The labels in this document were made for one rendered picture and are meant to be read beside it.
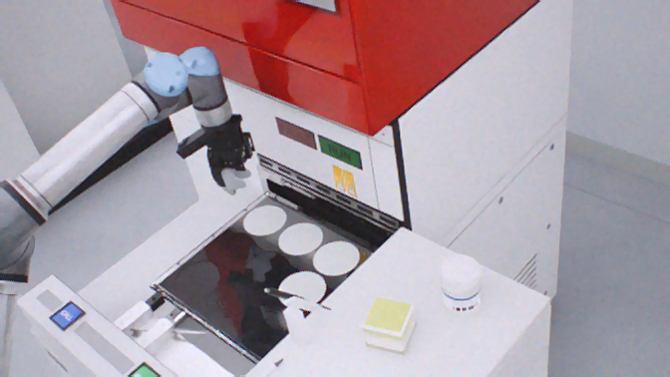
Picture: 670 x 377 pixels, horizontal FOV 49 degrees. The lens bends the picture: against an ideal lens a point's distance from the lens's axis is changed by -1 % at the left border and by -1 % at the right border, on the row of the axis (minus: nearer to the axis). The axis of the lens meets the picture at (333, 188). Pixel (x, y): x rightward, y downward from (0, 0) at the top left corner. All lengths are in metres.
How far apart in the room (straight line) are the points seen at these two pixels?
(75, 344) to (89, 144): 0.44
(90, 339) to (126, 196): 1.98
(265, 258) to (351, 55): 0.56
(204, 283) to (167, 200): 1.75
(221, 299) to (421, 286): 0.43
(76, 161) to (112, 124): 0.09
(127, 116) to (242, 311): 0.49
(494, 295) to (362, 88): 0.45
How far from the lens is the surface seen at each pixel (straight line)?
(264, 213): 1.74
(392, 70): 1.34
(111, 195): 3.52
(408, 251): 1.49
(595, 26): 2.91
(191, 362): 1.53
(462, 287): 1.31
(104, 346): 1.53
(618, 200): 3.06
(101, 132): 1.30
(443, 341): 1.35
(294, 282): 1.57
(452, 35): 1.48
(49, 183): 1.28
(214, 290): 1.61
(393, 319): 1.30
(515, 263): 2.16
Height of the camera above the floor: 2.03
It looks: 40 degrees down
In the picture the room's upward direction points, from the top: 12 degrees counter-clockwise
